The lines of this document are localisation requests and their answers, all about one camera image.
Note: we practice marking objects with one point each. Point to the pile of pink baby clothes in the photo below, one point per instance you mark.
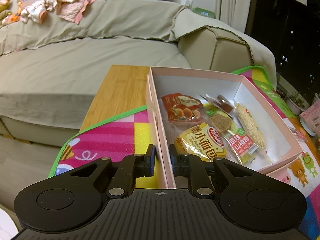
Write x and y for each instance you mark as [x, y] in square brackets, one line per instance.
[69, 10]

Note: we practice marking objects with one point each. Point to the beige curtain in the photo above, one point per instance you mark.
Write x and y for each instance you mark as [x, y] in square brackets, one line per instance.
[233, 13]

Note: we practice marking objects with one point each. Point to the yellow stuffed toy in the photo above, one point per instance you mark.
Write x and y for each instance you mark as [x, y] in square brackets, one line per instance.
[5, 15]

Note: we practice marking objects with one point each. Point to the brown candy clear packet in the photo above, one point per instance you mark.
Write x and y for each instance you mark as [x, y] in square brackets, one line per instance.
[220, 102]

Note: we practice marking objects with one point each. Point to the red nut snack bag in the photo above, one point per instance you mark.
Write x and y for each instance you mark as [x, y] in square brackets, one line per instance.
[182, 108]

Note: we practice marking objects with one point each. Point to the rice cracker stick packet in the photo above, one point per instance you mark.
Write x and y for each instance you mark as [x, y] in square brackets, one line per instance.
[250, 126]

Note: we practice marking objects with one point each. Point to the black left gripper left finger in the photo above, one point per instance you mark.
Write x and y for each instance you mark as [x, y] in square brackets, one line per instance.
[118, 178]

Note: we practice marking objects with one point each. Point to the beige sofa with cover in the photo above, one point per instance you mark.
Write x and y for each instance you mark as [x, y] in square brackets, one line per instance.
[50, 72]

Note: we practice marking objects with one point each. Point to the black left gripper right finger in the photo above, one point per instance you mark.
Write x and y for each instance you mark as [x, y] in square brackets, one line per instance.
[204, 178]

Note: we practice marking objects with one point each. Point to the pink patterned packet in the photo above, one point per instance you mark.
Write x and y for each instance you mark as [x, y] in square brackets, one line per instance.
[311, 118]

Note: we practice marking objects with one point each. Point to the colourful cartoon play mat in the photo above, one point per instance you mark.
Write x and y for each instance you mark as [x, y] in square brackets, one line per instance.
[129, 133]

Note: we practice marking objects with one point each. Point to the white wall socket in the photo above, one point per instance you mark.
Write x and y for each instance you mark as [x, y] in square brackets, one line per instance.
[187, 3]

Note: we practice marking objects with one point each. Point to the green digital clock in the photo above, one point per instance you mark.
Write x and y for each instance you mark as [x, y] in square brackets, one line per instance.
[204, 12]

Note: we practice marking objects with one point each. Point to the white potted plant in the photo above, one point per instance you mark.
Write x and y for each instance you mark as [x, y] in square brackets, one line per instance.
[296, 102]

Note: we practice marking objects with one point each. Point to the yellow small bread bag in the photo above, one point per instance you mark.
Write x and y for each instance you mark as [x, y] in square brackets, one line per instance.
[201, 140]

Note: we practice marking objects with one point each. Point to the yellow long snack packet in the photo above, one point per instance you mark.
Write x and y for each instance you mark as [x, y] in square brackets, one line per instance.
[250, 157]

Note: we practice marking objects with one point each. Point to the hawthorn lollipop packet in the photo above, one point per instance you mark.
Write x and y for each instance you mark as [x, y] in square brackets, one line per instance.
[232, 134]

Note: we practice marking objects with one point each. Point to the pink cardboard gift box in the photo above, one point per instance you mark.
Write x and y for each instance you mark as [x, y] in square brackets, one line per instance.
[281, 145]

